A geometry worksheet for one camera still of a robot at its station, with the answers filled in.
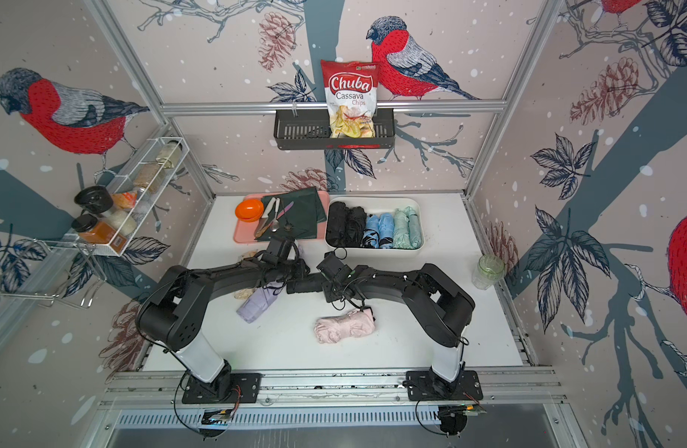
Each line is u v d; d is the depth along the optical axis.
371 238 1.00
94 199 0.62
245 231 1.07
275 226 1.10
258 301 0.86
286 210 1.15
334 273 0.71
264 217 1.13
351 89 0.82
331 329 0.79
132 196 0.70
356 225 1.00
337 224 0.98
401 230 1.01
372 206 1.14
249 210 1.12
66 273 0.66
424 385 0.73
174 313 0.47
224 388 0.66
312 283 0.90
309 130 1.07
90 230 0.59
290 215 1.15
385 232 1.01
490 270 0.92
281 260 0.76
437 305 0.49
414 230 1.01
